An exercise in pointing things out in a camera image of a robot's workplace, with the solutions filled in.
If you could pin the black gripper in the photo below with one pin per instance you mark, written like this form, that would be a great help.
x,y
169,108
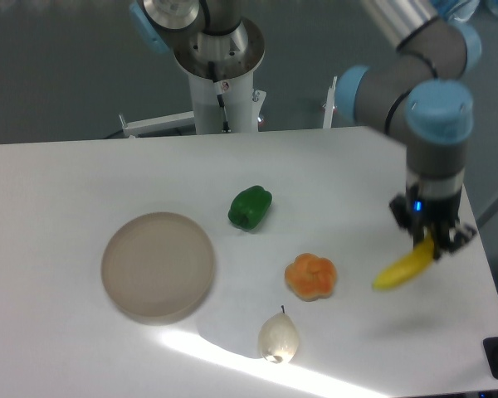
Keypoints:
x,y
430,206

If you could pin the yellow banana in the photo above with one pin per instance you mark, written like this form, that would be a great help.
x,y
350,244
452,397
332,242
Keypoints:
x,y
406,268

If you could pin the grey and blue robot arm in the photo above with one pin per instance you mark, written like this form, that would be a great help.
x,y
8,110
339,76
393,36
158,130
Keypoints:
x,y
418,101

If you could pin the orange knotted bread roll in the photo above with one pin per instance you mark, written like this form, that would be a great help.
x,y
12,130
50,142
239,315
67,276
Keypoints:
x,y
311,277

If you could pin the green bell pepper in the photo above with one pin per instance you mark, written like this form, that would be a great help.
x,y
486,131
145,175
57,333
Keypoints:
x,y
249,207

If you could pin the pale white pear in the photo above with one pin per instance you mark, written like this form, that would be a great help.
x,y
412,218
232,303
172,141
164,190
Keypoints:
x,y
278,340

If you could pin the blue plastic bag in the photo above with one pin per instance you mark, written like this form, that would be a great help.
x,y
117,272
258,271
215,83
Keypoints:
x,y
456,10

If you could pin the beige round plate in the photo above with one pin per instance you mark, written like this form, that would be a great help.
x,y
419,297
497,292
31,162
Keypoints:
x,y
158,268

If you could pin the white right mounting bracket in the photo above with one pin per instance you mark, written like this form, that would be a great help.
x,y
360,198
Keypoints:
x,y
329,107

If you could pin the white mounting bracket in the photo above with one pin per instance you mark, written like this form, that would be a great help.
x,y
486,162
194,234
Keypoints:
x,y
329,107
156,125

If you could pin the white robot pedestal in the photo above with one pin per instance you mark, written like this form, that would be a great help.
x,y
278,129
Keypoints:
x,y
220,71

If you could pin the white left mounting bracket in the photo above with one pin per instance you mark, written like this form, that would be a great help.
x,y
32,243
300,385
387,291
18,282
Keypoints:
x,y
156,125

